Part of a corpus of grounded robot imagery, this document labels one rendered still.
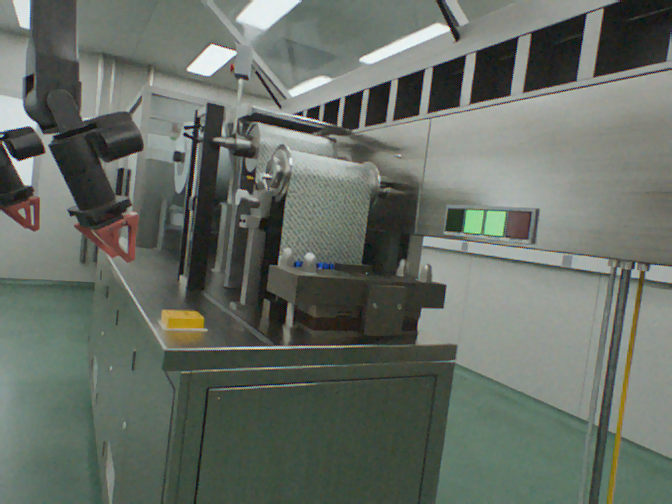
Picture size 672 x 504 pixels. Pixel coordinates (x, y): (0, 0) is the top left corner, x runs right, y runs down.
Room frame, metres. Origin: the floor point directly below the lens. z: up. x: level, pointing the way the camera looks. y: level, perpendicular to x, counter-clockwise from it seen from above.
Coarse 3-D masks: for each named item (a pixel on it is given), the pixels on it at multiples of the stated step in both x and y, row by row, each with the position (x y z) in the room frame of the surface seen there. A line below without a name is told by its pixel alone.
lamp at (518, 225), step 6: (510, 216) 0.97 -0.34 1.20; (516, 216) 0.96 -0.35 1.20; (522, 216) 0.95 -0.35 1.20; (528, 216) 0.93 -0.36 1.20; (510, 222) 0.97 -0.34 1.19; (516, 222) 0.96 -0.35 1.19; (522, 222) 0.95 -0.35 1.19; (528, 222) 0.93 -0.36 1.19; (510, 228) 0.97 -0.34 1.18; (516, 228) 0.96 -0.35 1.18; (522, 228) 0.94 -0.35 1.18; (510, 234) 0.97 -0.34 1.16; (516, 234) 0.95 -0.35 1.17; (522, 234) 0.94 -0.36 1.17
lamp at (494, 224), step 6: (486, 216) 1.03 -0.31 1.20; (492, 216) 1.01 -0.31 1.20; (498, 216) 1.00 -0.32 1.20; (504, 216) 0.99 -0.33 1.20; (486, 222) 1.03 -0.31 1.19; (492, 222) 1.01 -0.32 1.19; (498, 222) 1.00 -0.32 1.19; (504, 222) 0.98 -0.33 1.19; (486, 228) 1.02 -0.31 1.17; (492, 228) 1.01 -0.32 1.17; (498, 228) 0.99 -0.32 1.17; (486, 234) 1.02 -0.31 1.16; (492, 234) 1.01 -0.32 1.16; (498, 234) 0.99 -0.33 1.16
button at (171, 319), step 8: (168, 312) 0.95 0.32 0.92; (176, 312) 0.96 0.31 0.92; (184, 312) 0.97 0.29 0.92; (192, 312) 0.98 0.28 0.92; (168, 320) 0.91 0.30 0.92; (176, 320) 0.92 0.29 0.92; (184, 320) 0.93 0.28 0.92; (192, 320) 0.93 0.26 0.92; (200, 320) 0.94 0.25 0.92; (168, 328) 0.91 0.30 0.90; (176, 328) 0.92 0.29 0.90; (184, 328) 0.93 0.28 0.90; (192, 328) 0.93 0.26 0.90; (200, 328) 0.94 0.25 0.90
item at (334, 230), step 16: (288, 192) 1.16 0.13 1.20; (288, 208) 1.16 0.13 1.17; (304, 208) 1.18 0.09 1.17; (320, 208) 1.21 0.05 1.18; (336, 208) 1.23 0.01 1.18; (352, 208) 1.25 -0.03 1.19; (368, 208) 1.27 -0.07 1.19; (288, 224) 1.17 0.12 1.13; (304, 224) 1.19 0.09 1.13; (320, 224) 1.21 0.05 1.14; (336, 224) 1.23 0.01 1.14; (352, 224) 1.25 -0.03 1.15; (288, 240) 1.17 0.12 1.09; (304, 240) 1.19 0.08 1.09; (320, 240) 1.21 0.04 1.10; (336, 240) 1.23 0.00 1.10; (352, 240) 1.26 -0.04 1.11; (320, 256) 1.21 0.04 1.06; (336, 256) 1.24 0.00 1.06; (352, 256) 1.26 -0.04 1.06
